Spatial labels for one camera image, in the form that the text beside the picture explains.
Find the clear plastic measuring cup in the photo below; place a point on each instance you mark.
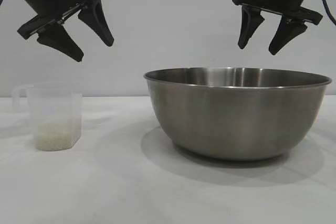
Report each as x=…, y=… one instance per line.
x=52, y=108

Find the stainless steel mixing bowl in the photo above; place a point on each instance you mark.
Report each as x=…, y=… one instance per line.
x=236, y=119

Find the white rice grains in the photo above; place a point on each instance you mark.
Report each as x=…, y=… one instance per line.
x=55, y=138

